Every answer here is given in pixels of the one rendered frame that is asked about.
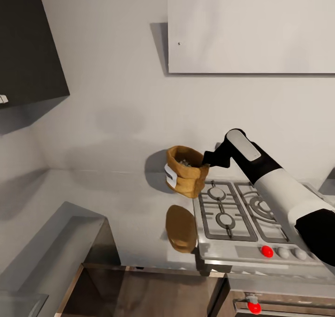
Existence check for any popcorn bag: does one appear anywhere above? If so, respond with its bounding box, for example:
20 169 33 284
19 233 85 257
164 146 211 198

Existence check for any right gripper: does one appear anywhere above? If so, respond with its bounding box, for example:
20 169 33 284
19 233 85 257
202 150 230 169

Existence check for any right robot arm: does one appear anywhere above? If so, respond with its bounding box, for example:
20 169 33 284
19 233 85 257
202 129 335 276

